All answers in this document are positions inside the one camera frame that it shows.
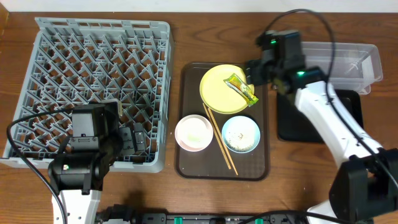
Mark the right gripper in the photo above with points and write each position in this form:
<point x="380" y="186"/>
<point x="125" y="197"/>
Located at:
<point x="256" y="72"/>

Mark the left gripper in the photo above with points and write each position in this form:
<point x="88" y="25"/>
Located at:
<point x="132" y="140"/>

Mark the green yellow snack wrapper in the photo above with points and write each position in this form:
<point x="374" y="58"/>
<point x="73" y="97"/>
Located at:
<point x="236" y="83"/>

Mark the light blue bowl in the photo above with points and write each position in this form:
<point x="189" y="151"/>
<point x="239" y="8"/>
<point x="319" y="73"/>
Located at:
<point x="241" y="134"/>

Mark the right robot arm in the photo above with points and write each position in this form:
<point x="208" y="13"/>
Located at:
<point x="366" y="183"/>

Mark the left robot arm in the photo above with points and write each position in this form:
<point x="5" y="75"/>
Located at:
<point x="85" y="157"/>

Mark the pink bowl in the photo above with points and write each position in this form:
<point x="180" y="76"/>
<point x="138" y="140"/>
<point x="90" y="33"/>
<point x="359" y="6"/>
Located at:
<point x="193" y="133"/>

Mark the black tray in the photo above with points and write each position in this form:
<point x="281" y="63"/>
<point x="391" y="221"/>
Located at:
<point x="292" y="125"/>

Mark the yellow plate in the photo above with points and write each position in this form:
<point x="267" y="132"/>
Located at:
<point x="217" y="95"/>

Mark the clear plastic bin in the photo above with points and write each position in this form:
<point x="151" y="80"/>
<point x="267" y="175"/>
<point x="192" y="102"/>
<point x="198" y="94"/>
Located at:
<point x="356" y="66"/>

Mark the left wooden chopstick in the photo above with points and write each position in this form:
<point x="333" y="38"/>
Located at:
<point x="217" y="137"/>

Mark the wooden chopstick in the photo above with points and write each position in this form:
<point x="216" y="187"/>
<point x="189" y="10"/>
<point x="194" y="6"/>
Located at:
<point x="217" y="137"/>
<point x="222" y="141"/>

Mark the brown serving tray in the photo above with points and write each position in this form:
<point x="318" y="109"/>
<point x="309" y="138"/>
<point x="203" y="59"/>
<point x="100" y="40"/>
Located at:
<point x="209" y="163"/>

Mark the right wooden chopstick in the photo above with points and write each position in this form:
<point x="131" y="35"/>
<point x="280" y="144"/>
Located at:
<point x="222" y="141"/>

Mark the grey dish rack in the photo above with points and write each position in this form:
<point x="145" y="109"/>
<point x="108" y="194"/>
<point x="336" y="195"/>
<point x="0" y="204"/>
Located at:
<point x="80" y="61"/>

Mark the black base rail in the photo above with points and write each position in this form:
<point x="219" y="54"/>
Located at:
<point x="199" y="218"/>

